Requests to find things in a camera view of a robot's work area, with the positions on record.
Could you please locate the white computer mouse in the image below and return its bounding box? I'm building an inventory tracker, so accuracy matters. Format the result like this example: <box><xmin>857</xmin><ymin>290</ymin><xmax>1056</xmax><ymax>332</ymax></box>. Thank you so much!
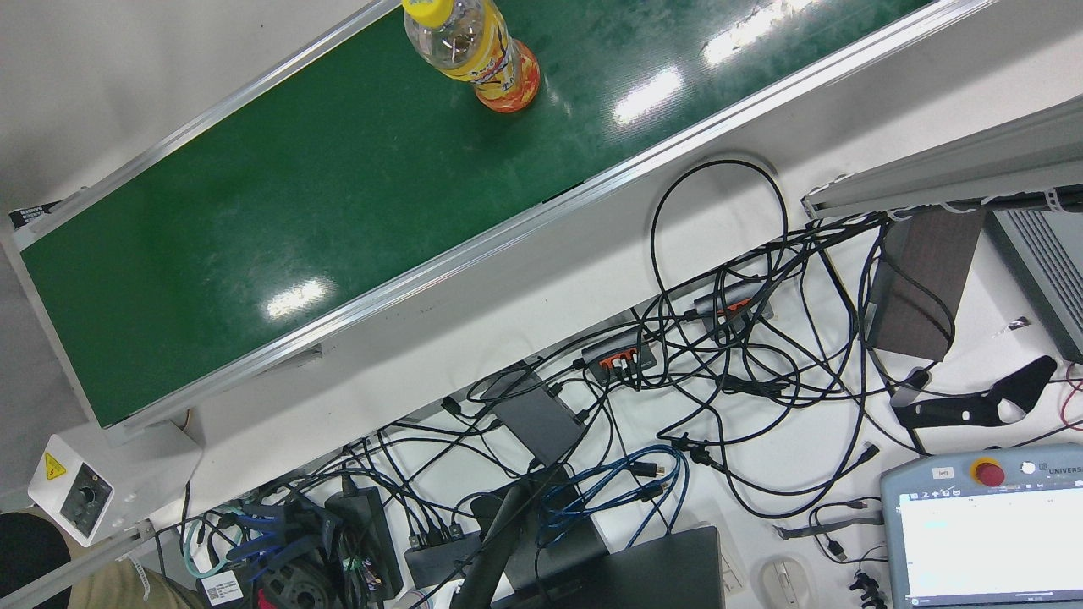
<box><xmin>760</xmin><ymin>554</ymin><xmax>817</xmax><ymax>609</ymax></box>

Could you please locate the orange juice bottle yellow cap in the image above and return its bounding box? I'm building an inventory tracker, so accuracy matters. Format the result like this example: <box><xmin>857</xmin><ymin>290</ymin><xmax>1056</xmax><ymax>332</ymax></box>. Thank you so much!
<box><xmin>402</xmin><ymin>0</ymin><xmax>541</xmax><ymax>113</ymax></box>

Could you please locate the white conveyor control box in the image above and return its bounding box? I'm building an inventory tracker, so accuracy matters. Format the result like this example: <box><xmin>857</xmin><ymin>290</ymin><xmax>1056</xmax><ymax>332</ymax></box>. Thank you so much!
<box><xmin>28</xmin><ymin>420</ymin><xmax>204</xmax><ymax>548</ymax></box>

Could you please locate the aluminium profile post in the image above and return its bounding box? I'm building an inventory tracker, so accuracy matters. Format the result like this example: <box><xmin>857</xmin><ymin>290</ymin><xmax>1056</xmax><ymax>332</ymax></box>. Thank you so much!
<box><xmin>801</xmin><ymin>95</ymin><xmax>1083</xmax><ymax>221</ymax></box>

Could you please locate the aluminium rail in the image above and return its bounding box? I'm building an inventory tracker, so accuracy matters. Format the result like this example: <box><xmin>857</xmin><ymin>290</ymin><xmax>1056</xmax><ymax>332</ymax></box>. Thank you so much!
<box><xmin>0</xmin><ymin>520</ymin><xmax>157</xmax><ymax>609</ymax></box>

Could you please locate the black monitor stand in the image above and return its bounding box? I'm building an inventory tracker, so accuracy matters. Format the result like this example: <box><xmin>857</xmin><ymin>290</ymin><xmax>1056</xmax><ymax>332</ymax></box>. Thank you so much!
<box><xmin>453</xmin><ymin>469</ymin><xmax>610</xmax><ymax>609</ymax></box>

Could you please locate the blue cable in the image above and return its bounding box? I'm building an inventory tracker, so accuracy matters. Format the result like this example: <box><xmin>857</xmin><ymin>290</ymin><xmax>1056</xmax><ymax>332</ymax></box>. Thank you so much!
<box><xmin>537</xmin><ymin>444</ymin><xmax>690</xmax><ymax>551</ymax></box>

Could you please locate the grey finned power supply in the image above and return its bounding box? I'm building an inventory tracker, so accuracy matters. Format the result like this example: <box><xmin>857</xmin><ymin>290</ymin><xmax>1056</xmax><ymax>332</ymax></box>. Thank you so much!
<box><xmin>984</xmin><ymin>207</ymin><xmax>1083</xmax><ymax>365</ymax></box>

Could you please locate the dark brown wooden block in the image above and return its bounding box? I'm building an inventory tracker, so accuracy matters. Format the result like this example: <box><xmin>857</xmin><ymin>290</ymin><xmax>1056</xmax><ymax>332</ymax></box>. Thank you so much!
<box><xmin>865</xmin><ymin>207</ymin><xmax>987</xmax><ymax>363</ymax></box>

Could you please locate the dark grey flat box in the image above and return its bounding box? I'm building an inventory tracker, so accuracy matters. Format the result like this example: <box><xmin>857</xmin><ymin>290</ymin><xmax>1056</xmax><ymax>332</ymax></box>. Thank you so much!
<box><xmin>489</xmin><ymin>370</ymin><xmax>589</xmax><ymax>466</ymax></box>

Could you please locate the black multiport hub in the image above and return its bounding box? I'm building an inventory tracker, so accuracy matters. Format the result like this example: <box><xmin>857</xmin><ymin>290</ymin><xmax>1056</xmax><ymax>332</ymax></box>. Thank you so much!
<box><xmin>404</xmin><ymin>524</ymin><xmax>483</xmax><ymax>589</ymax></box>

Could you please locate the black blue mechanical device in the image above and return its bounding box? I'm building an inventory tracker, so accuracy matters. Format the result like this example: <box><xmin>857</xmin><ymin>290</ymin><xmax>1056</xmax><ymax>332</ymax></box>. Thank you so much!
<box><xmin>224</xmin><ymin>499</ymin><xmax>339</xmax><ymax>609</ymax></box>

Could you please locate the black power adapter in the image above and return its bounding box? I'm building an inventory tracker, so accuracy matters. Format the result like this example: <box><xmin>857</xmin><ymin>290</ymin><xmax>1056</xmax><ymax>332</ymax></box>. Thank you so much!
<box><xmin>326</xmin><ymin>486</ymin><xmax>405</xmax><ymax>601</ymax></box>

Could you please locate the grey teach pendant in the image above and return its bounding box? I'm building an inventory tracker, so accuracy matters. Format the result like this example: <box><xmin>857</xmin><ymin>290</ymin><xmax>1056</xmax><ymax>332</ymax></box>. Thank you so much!
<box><xmin>880</xmin><ymin>444</ymin><xmax>1083</xmax><ymax>609</ymax></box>

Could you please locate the person in tan shirt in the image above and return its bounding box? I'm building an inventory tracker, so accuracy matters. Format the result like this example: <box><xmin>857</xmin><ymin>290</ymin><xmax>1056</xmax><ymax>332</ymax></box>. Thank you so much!
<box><xmin>0</xmin><ymin>512</ymin><xmax>204</xmax><ymax>609</ymax></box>

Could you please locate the long black looped cable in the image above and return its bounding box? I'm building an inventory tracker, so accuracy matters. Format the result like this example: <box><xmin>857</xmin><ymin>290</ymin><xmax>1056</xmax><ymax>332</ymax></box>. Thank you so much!
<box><xmin>650</xmin><ymin>159</ymin><xmax>792</xmax><ymax>356</ymax></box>

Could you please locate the white printed label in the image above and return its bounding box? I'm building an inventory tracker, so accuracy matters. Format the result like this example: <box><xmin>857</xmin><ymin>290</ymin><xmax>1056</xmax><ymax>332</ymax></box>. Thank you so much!
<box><xmin>199</xmin><ymin>571</ymin><xmax>246</xmax><ymax>606</ymax></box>

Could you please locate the green conveyor belt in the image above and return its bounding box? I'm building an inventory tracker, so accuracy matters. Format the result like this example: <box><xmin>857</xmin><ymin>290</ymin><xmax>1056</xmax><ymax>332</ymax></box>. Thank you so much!
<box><xmin>0</xmin><ymin>0</ymin><xmax>1003</xmax><ymax>445</ymax></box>

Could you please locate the black plug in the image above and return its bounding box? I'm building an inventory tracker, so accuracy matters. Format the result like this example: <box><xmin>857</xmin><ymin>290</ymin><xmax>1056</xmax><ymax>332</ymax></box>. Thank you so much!
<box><xmin>850</xmin><ymin>571</ymin><xmax>889</xmax><ymax>609</ymax></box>

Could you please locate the black metal bracket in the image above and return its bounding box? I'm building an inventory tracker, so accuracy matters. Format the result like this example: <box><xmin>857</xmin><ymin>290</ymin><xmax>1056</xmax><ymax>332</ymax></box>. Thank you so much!
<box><xmin>893</xmin><ymin>355</ymin><xmax>1058</xmax><ymax>431</ymax></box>

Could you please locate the black hub with orange ports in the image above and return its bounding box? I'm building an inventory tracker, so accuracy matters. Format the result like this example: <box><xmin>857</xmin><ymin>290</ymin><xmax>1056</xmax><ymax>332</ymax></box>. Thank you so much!
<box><xmin>581</xmin><ymin>330</ymin><xmax>659</xmax><ymax>386</ymax></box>
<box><xmin>694</xmin><ymin>283</ymin><xmax>775</xmax><ymax>332</ymax></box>

